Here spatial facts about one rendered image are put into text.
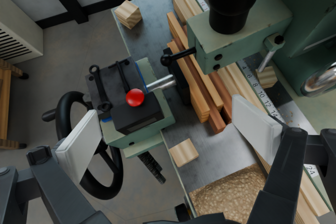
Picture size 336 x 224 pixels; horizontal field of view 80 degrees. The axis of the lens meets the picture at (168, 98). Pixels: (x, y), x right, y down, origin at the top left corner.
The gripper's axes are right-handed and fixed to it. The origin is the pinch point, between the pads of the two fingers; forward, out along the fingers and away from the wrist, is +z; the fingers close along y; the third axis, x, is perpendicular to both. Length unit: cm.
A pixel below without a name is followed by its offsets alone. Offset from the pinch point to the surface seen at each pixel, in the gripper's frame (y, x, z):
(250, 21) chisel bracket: 13.5, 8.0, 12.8
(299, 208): 19.1, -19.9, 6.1
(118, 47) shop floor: -29, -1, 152
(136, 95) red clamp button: -4.1, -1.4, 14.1
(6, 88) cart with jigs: -107, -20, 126
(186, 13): 7.6, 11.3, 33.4
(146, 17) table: -1.9, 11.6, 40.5
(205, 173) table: 6.5, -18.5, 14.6
